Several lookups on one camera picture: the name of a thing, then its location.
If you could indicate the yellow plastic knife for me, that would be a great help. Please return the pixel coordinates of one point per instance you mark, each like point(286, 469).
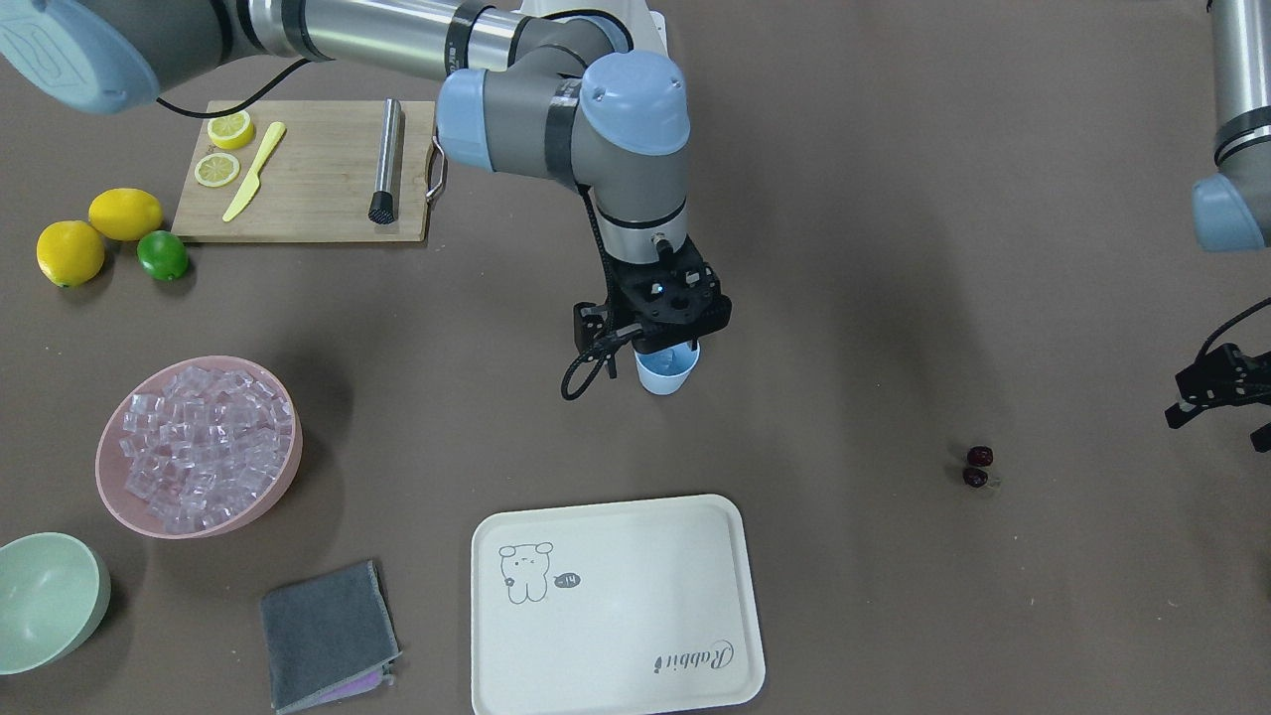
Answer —
point(250, 184)

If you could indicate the yellow lemon outer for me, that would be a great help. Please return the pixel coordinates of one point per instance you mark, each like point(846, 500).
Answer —
point(70, 253)

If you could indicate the yellow lemon near board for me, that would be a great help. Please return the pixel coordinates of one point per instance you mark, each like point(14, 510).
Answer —
point(125, 214)

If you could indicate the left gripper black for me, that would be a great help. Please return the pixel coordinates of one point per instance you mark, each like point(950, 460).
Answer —
point(1205, 386)

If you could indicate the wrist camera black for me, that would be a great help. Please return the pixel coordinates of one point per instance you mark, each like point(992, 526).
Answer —
point(591, 328)

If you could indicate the lemon slice lower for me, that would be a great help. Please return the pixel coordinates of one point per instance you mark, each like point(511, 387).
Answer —
point(216, 170)

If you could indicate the bamboo cutting board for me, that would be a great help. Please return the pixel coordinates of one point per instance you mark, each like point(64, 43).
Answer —
point(317, 184)

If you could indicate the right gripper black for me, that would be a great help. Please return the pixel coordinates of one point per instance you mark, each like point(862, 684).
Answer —
point(587, 327)

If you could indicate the dark red cherry pair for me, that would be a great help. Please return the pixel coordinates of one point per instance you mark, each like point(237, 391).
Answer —
point(976, 474)

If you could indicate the mint green bowl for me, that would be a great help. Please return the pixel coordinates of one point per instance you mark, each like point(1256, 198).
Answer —
point(55, 591)

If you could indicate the cream rabbit tray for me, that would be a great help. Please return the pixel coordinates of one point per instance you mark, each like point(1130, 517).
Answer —
point(631, 607)

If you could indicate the steel muddler black tip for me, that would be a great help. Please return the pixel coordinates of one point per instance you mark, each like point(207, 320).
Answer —
point(383, 204)

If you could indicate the grey folded cloth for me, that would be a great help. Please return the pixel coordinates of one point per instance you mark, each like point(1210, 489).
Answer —
point(328, 639)

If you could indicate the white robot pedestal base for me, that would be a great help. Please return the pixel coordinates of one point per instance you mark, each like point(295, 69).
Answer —
point(646, 27)

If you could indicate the green lime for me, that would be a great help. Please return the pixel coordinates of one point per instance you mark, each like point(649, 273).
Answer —
point(163, 255)

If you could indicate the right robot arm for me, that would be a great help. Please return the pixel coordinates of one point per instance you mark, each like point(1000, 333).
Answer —
point(570, 98)

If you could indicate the pink bowl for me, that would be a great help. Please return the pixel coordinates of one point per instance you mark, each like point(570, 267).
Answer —
point(124, 506)

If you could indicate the light blue cup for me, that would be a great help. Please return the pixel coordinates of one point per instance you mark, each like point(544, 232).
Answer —
point(663, 372)

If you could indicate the lemon half slice upper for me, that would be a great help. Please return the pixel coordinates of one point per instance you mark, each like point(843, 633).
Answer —
point(231, 132)

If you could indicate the pile of clear ice cubes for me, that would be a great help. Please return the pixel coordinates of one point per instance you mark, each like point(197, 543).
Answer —
point(204, 447)

